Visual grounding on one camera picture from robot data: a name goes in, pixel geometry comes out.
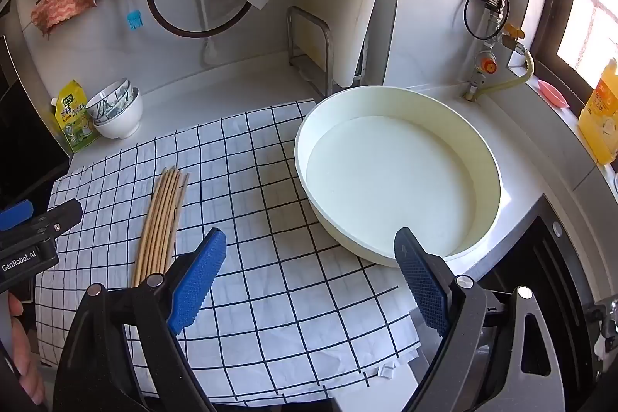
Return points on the pink soap dish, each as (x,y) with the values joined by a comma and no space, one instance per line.
(550,93)

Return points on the window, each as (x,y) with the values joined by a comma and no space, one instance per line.
(594,6)

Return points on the yellow detergent bottle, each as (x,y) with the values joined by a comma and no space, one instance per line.
(598,112)

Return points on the grey metal stove fitting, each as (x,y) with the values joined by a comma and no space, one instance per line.
(609,320)

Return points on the person's left hand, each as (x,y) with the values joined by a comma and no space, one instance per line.
(26,368)

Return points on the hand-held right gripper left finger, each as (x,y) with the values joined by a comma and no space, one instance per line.
(198,281)

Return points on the white round basin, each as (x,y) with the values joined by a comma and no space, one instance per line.
(386,170)

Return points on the yellow green snack bag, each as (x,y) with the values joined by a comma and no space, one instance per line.
(72,117)

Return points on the black white checkered cloth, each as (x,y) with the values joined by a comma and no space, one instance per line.
(270,248)

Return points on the black gas stove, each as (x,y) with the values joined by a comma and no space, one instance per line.
(545,286)

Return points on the bundle of wooden chopsticks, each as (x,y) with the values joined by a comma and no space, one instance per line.
(159,223)

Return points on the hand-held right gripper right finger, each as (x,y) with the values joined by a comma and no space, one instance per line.
(420,281)

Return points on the orange knob gas regulator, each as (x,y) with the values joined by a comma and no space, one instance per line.
(488,65)

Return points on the metal cutting board rack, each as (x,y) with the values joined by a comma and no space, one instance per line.
(309,55)

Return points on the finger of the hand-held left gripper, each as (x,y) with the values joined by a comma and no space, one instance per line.
(62,214)
(14,216)

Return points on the white bowl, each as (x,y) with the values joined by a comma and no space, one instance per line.
(120,122)

